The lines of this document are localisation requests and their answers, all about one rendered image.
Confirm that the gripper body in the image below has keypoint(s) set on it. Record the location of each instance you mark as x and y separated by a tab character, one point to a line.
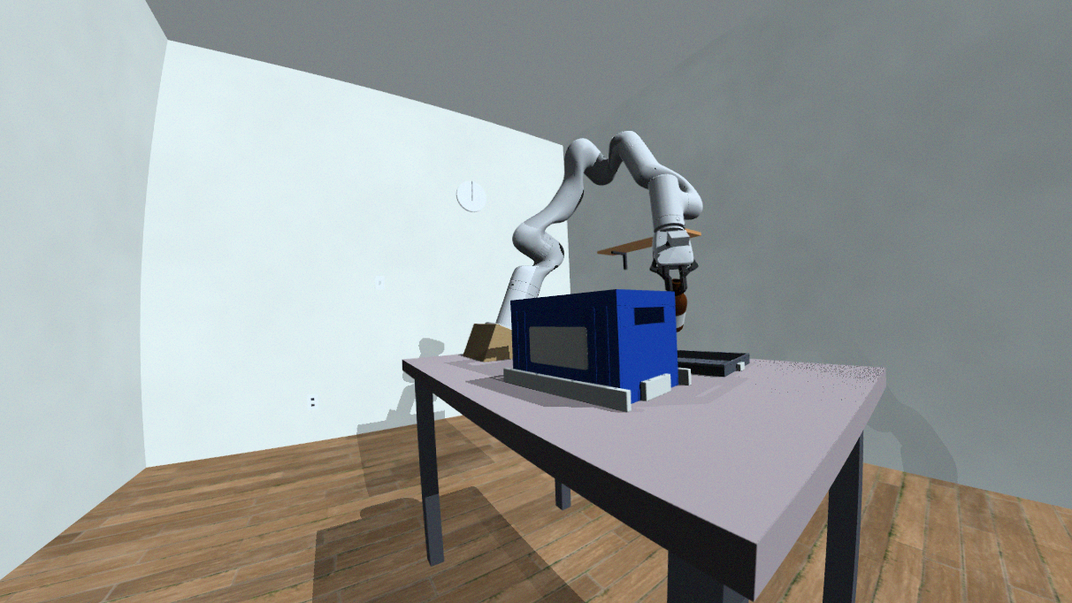
667	255

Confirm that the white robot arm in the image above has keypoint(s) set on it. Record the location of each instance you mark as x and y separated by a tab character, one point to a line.
672	199

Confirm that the brown bottle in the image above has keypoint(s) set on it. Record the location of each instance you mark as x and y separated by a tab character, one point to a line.
681	303

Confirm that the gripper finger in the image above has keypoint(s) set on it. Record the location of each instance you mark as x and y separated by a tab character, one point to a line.
664	273
683	272

